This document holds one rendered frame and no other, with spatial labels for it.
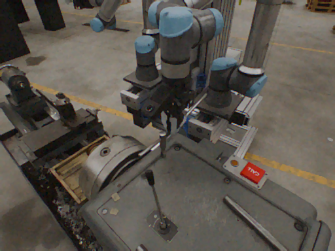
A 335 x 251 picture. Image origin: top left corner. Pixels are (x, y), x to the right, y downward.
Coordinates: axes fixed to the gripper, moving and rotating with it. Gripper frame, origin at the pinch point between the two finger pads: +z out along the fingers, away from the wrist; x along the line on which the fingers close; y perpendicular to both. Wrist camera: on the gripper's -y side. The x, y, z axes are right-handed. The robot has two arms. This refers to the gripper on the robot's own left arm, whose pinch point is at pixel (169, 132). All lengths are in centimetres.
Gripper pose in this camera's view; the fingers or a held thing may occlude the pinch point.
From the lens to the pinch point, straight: 67.4
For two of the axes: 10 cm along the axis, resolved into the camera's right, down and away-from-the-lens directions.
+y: 6.6, -5.0, 5.5
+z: 0.0, 7.4, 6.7
